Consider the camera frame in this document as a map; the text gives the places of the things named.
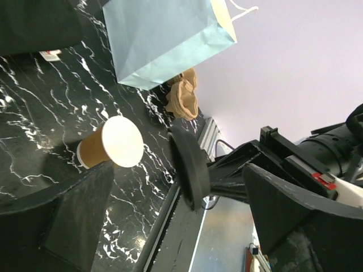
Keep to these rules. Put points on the black folded cloth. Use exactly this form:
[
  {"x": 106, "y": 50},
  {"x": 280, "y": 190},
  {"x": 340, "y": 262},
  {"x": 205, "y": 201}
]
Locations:
[{"x": 36, "y": 26}]

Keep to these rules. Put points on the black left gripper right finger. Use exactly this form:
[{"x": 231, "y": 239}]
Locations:
[{"x": 302, "y": 231}]

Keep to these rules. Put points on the brown cup carrier on table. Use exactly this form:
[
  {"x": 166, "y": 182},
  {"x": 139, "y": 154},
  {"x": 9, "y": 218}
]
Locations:
[{"x": 182, "y": 100}]

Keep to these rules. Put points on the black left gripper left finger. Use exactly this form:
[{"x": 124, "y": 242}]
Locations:
[{"x": 57, "y": 228}]

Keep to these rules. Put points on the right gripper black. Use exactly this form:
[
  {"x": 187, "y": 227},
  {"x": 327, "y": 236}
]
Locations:
[{"x": 275, "y": 156}]

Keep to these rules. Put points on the single black cup lid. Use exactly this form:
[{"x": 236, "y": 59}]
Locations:
[{"x": 190, "y": 165}]

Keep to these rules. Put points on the single paper cup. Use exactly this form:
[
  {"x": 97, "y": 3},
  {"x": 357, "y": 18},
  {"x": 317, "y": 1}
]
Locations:
[{"x": 118, "y": 140}]

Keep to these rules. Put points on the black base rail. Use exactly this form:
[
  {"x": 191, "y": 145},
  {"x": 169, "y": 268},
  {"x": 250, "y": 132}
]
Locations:
[{"x": 172, "y": 241}]

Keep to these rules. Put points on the blue white paper bag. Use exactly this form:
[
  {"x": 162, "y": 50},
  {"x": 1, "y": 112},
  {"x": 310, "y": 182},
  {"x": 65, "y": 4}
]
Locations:
[{"x": 153, "y": 41}]

